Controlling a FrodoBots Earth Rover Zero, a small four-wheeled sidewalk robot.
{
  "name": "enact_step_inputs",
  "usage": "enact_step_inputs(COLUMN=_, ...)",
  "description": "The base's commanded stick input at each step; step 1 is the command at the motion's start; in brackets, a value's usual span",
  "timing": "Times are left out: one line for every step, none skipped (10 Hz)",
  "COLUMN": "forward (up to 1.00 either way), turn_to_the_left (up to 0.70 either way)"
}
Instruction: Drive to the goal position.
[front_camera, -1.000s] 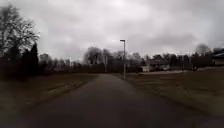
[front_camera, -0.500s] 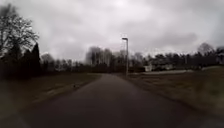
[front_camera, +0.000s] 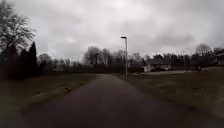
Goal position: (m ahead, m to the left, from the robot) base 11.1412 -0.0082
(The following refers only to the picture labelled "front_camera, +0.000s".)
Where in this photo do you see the street lamp pole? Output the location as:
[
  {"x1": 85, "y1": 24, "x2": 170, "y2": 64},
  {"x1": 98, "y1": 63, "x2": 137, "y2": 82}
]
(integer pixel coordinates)
[{"x1": 120, "y1": 35, "x2": 129, "y2": 80}]

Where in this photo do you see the row of distant trees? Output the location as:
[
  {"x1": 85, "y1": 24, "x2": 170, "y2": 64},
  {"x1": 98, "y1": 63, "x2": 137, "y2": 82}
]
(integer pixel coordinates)
[{"x1": 37, "y1": 43, "x2": 224, "y2": 74}]

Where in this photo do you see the dark asphalt path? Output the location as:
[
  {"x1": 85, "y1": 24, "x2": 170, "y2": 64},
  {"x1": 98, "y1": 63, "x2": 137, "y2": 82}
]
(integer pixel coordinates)
[{"x1": 19, "y1": 73, "x2": 224, "y2": 128}]

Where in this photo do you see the pale house with dark roof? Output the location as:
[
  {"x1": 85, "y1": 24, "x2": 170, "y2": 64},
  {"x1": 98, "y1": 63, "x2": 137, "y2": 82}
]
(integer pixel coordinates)
[{"x1": 142, "y1": 58, "x2": 173, "y2": 73}]

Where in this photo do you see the pale side road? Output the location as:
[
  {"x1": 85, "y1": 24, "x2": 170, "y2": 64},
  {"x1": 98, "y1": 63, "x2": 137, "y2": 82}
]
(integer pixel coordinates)
[{"x1": 139, "y1": 69, "x2": 203, "y2": 75}]

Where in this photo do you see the grass field with bare patches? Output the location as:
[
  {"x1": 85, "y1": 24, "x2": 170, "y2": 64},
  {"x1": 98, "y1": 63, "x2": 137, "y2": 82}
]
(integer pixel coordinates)
[{"x1": 0, "y1": 72, "x2": 99, "y2": 128}]

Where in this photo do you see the sloping grass field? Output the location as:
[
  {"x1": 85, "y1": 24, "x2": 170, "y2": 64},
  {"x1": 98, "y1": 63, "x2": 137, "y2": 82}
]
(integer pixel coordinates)
[{"x1": 114, "y1": 65, "x2": 224, "y2": 118}]

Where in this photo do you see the group of dark conifers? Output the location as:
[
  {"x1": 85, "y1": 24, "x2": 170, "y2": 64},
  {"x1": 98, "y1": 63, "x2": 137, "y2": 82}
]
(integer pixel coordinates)
[{"x1": 0, "y1": 41, "x2": 39, "y2": 80}]

